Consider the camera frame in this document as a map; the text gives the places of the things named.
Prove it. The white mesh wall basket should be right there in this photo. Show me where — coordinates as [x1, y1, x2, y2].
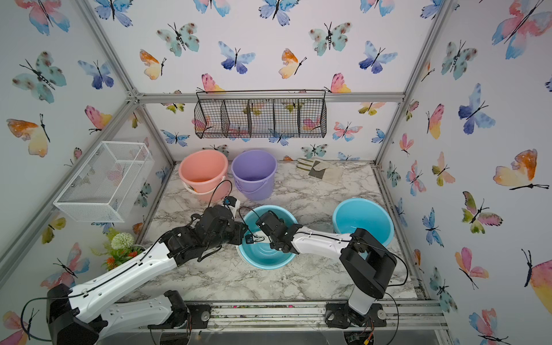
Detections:
[53, 141, 155, 223]

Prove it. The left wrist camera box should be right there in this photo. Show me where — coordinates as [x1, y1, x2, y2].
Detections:
[223, 195, 241, 217]

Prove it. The pink plastic bucket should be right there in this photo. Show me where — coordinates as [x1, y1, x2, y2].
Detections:
[178, 149, 231, 203]

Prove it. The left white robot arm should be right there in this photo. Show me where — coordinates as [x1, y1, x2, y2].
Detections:
[46, 206, 248, 344]

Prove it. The teal bucket with sticker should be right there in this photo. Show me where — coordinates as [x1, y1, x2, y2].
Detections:
[237, 205, 297, 270]

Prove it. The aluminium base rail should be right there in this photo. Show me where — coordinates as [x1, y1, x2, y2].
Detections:
[155, 300, 449, 332]

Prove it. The black wire wall basket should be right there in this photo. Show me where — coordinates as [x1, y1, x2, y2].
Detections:
[193, 89, 327, 139]

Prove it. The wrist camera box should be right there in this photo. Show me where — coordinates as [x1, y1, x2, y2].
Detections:
[244, 232, 266, 244]
[223, 195, 241, 217]

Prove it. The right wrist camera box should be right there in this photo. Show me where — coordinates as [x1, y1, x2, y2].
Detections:
[244, 232, 266, 244]

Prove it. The artificial flower pot plant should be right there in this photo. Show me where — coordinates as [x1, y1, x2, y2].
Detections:
[91, 228, 145, 271]

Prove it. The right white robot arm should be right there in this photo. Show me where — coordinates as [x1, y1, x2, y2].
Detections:
[256, 211, 397, 316]

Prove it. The purple plastic bucket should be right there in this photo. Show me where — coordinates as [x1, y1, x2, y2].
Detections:
[231, 149, 278, 201]

